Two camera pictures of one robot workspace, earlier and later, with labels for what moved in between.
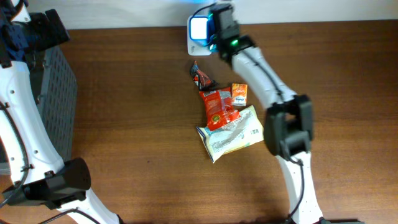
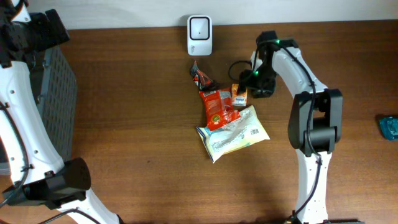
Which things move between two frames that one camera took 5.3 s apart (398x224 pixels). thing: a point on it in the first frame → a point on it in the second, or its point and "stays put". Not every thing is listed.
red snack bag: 219,108 stays put
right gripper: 223,16 → 244,81
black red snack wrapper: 203,81 stays put
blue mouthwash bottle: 212,40 → 389,127
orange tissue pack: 239,94 stays put
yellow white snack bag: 242,134 stays put
